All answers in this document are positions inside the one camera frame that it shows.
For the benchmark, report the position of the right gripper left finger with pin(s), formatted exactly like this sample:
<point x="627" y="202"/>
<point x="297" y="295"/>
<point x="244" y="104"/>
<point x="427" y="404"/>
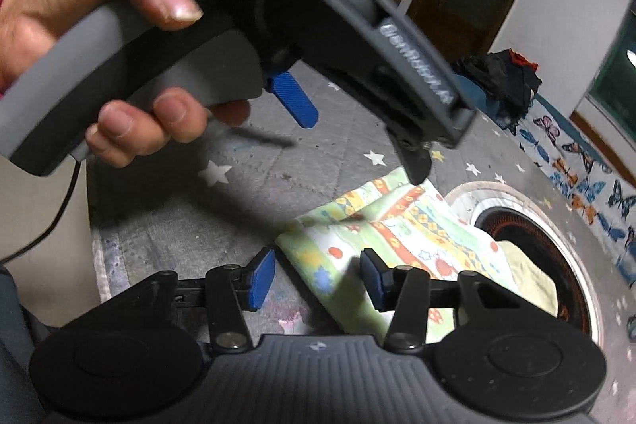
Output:
<point x="231" y="290"/>

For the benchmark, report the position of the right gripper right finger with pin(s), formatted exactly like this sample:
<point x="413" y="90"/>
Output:
<point x="404" y="290"/>

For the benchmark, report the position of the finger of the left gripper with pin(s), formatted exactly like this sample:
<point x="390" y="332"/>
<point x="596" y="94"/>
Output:
<point x="414" y="156"/>
<point x="291" y="95"/>

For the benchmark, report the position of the colourful patterned baby garment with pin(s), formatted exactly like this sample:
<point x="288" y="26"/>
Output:
<point x="406" y="225"/>

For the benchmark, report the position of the dark clothes pile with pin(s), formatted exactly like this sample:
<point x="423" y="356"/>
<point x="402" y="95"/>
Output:
<point x="501" y="85"/>

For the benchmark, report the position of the person's left hand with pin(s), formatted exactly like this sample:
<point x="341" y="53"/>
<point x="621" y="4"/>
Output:
<point x="30" y="28"/>

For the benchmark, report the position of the round black induction cooker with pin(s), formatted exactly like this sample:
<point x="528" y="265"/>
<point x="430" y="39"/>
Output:
<point x="505" y="224"/>

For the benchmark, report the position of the butterfly print pillow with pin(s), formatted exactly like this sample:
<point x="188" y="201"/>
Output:
<point x="592" y="189"/>

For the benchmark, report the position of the green framed window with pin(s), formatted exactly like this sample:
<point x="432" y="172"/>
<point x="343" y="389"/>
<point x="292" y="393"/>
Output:
<point x="613" y="89"/>

